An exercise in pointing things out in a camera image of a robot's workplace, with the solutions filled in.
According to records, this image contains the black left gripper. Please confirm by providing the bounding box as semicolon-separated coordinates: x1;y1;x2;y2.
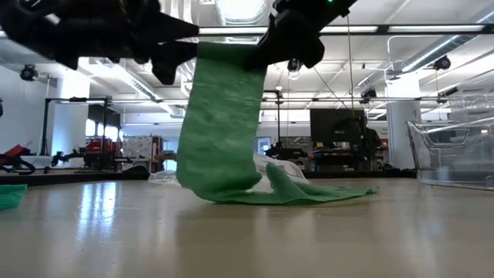
0;0;200;86

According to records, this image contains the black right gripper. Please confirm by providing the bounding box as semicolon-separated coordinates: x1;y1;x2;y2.
245;0;358;72

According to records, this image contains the light green elastic bandage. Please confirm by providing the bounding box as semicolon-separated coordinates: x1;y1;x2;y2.
176;41;377;205

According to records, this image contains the dark green bandage piece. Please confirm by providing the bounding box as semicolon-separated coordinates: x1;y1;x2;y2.
0;184;28;212

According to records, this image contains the white LED light strip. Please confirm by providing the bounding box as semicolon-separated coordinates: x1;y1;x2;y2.
320;25;378;34
198;25;269;36
387;25;486;32

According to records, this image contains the black monitor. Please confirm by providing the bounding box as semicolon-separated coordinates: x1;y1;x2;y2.
310;108;367;144

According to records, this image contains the white patterned board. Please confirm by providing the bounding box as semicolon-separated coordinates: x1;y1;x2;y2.
122;134;154;159

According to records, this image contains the clear crumpled plastic bag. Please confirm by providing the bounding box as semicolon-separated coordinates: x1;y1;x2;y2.
148;152;310;194

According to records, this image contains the red tool chest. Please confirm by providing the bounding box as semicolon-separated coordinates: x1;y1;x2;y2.
85;137;124;171

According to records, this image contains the cluttered background workbench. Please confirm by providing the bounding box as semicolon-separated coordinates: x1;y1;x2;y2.
266;141;387;173

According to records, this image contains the person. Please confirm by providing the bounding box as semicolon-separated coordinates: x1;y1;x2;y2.
357;125;384;171

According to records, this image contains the red and black machine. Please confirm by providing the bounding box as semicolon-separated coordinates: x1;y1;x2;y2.
0;144;36;175

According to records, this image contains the clear plastic container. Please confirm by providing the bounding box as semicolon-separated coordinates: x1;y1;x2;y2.
405;117;494;192

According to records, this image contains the thin hanging cable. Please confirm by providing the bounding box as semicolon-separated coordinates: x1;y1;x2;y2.
346;15;355;117

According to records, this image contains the black background rig frame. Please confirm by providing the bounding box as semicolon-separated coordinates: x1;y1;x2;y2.
262;89;283;158
40;96;113;173

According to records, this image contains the black aluminium rig frame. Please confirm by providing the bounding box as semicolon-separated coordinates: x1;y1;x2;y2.
0;22;494;187

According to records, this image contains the silver ceiling duct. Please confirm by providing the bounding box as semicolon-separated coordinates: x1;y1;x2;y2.
401;11;494;73

